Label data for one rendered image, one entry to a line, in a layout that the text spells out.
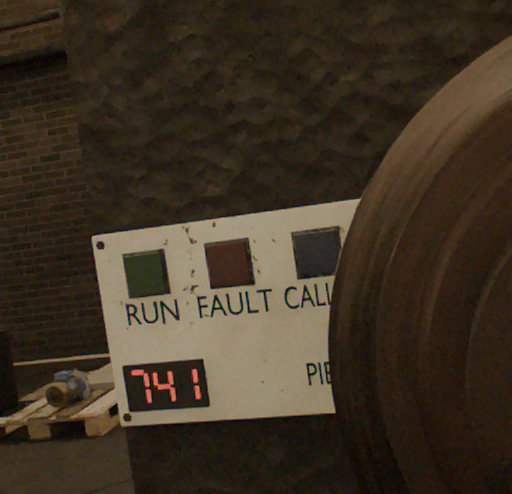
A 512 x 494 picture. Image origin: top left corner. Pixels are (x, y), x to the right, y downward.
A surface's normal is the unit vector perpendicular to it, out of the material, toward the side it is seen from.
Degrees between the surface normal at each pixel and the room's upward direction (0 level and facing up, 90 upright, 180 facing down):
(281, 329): 90
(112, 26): 90
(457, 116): 90
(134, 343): 90
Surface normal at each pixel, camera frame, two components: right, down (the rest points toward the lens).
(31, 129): -0.28, 0.09
